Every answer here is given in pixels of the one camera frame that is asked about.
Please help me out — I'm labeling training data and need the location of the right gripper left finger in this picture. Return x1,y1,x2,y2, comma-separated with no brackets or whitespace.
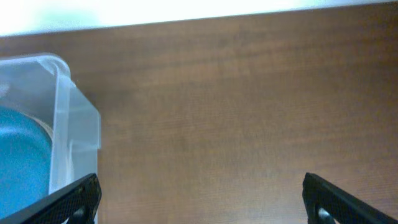
1,173,102,224

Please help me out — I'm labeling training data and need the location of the blue large bowl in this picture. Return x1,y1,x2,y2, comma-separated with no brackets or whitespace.
1,107,52,218

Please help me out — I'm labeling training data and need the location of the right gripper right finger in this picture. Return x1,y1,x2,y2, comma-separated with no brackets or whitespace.
302,172,397,224

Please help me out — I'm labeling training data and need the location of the clear plastic storage container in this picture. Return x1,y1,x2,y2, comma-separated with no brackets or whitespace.
0,52,102,224

